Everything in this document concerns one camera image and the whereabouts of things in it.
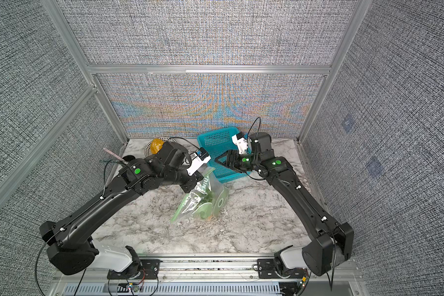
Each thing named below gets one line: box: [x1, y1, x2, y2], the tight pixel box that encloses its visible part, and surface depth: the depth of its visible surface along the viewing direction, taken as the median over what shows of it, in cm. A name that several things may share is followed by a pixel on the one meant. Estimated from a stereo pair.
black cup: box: [122, 154, 136, 162], surface depth 102 cm
